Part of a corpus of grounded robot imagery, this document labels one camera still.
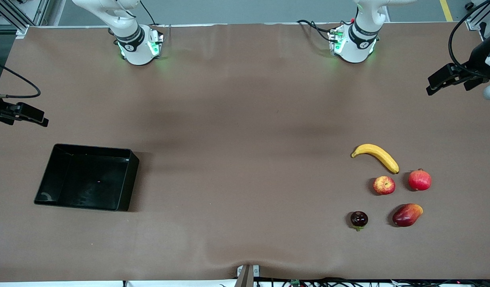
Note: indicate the red yellow apple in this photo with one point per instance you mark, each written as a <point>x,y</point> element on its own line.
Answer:
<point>384,185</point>

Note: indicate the red yellow mango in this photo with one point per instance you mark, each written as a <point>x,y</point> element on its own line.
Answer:
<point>406,215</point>

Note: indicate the grey metal bracket with post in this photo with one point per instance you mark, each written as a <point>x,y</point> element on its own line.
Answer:
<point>245,279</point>

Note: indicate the table cover cloth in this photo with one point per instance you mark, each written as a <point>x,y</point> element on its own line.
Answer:
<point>229,99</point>

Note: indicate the dark purple mangosteen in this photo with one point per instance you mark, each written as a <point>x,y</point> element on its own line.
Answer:
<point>359,218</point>

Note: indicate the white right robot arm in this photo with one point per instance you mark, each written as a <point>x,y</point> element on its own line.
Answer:
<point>135,48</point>

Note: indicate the red pomegranate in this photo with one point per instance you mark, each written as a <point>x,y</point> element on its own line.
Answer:
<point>420,180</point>

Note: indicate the yellow banana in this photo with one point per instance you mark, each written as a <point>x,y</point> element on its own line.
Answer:
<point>378,153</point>

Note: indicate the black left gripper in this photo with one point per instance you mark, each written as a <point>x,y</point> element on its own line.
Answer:
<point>473,72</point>

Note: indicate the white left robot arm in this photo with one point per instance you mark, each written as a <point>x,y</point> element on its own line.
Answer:
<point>356,44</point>

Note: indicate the aluminium frame profile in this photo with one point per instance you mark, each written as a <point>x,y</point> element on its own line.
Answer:
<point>474,20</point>
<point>14,14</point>

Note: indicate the black plastic box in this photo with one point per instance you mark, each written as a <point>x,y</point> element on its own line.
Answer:
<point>85,179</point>

